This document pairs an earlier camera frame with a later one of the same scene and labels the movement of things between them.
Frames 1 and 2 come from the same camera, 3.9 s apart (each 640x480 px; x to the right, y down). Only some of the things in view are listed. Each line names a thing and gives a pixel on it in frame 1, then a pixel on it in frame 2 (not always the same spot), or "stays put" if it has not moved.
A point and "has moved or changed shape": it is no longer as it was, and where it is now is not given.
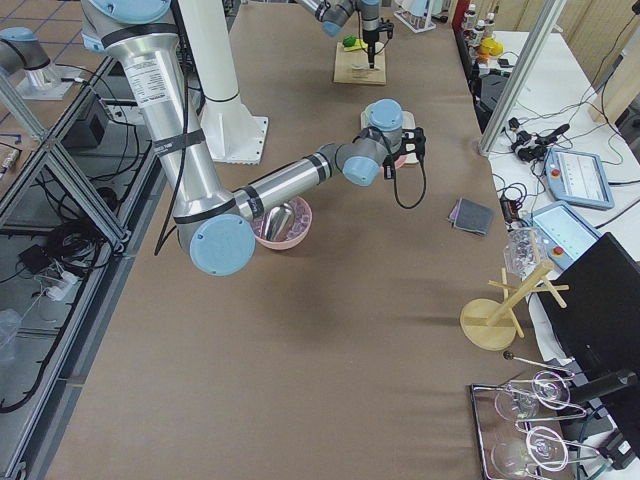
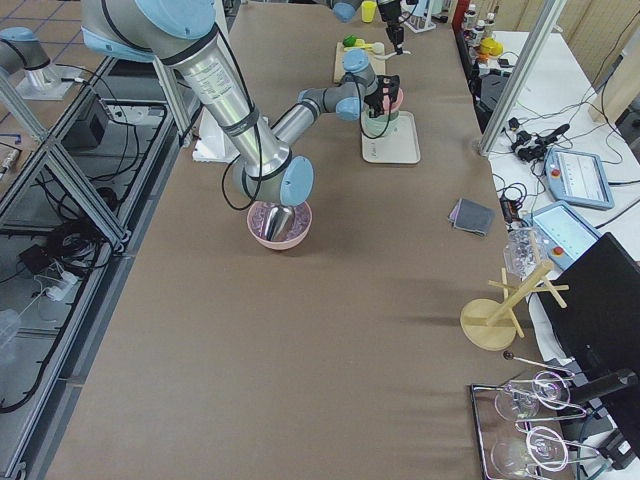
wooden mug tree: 490,324 stays put
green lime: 349,40 stays put
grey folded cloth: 471,215 stays put
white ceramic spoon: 364,67 has moved or changed shape
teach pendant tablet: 578,178 stays put
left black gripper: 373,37 to 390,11
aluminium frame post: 550,12 stays put
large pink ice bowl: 300,228 stays put
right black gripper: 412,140 to 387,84
